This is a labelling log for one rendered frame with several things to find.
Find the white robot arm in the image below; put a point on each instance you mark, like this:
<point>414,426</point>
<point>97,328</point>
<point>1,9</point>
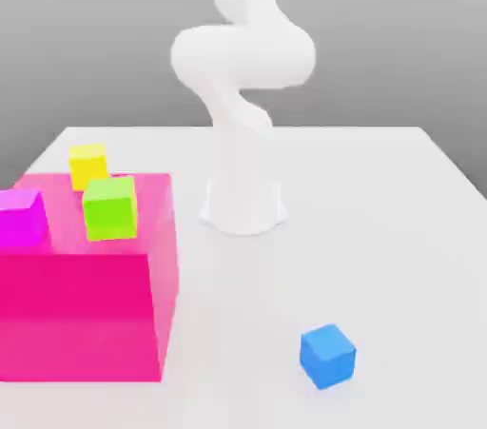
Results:
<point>243,56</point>

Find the small green cube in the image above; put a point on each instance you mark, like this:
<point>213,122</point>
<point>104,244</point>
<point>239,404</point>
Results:
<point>110,212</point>

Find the small yellow cube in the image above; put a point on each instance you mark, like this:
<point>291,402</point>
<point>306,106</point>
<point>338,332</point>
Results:
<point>88,166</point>

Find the small blue cube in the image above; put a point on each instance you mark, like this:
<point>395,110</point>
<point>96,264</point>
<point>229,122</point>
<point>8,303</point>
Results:
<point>327,358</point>

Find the small magenta cube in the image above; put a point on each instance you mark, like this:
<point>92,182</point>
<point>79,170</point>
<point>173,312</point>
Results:
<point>21,223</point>

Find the large pink box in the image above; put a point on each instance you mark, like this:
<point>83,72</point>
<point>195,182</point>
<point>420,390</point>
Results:
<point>76,315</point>

